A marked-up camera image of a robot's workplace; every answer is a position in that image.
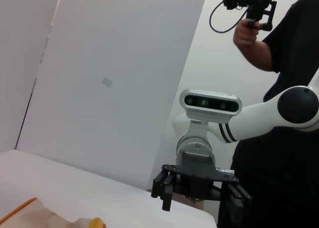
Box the silver right gripper cable connector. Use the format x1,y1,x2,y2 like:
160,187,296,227
216,167,236,179

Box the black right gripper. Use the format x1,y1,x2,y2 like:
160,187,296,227
151,150,253,228

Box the black handheld camera rig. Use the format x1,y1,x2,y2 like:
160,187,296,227
222,0,278,31

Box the person in black shirt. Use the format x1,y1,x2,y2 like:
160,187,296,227
216,0,319,228

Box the white backdrop panel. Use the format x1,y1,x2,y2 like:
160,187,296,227
14,0,209,192

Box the black camera rig cable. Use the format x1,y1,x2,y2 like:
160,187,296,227
209,0,248,34

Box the person's bare forearm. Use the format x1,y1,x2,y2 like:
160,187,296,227
235,37,282,73

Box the beige food bag orange trim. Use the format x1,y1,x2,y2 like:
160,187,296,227
0,197,108,228

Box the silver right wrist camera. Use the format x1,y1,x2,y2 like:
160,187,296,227
179,88,243,126

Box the person's hand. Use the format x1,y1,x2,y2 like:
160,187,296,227
232,18,265,48

